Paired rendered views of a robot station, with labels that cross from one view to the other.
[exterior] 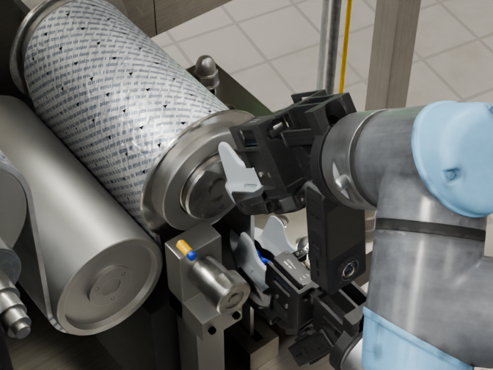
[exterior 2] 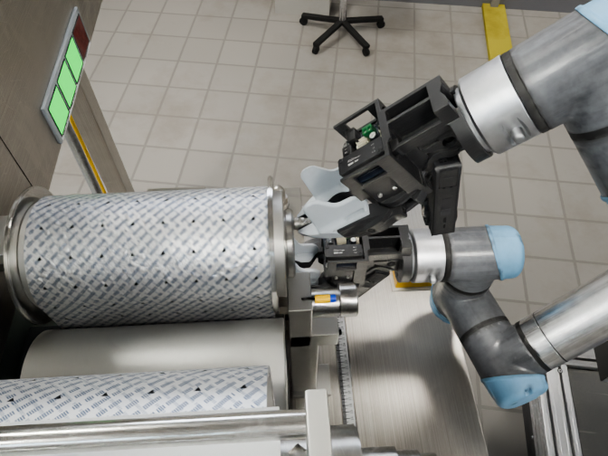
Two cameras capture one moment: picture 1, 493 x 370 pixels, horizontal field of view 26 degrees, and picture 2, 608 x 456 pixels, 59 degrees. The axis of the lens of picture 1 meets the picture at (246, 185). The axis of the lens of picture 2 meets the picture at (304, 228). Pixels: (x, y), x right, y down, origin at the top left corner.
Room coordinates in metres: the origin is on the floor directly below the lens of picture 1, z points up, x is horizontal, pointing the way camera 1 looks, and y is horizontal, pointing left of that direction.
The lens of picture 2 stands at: (0.51, 0.29, 1.73)
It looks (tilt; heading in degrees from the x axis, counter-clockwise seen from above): 55 degrees down; 304
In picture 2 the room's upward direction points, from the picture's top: straight up
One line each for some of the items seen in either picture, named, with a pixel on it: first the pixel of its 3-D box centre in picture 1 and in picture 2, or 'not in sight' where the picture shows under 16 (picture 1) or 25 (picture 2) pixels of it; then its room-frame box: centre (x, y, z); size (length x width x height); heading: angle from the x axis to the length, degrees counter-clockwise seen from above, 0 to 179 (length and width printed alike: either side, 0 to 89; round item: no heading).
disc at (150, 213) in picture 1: (205, 175); (273, 243); (0.71, 0.04, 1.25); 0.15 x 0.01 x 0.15; 128
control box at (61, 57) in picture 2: not in sight; (69, 71); (1.20, -0.07, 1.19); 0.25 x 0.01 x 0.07; 128
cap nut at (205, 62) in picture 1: (205, 69); not in sight; (1.10, 0.05, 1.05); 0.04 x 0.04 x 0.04
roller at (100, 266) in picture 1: (45, 210); (166, 380); (0.74, 0.21, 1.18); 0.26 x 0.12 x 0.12; 38
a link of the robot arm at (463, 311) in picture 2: not in sight; (464, 298); (0.52, -0.17, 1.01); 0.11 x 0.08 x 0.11; 144
